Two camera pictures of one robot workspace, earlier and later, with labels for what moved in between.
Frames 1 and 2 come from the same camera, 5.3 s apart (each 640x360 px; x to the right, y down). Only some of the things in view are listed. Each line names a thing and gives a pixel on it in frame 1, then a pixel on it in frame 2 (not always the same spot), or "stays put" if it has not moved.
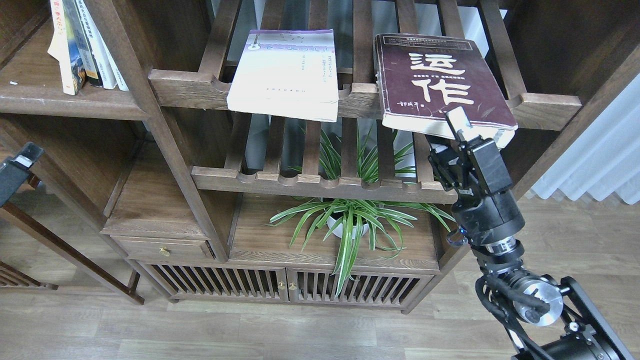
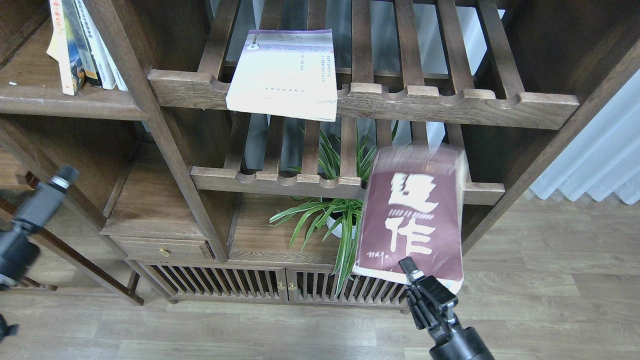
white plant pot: (333, 224) stays put
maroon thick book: (420, 78) → (413, 209)
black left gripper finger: (15, 170) → (45, 197)
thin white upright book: (116, 72) stays put
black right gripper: (485, 217) → (457, 343)
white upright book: (107, 77) stays put
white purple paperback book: (289, 74) stays put
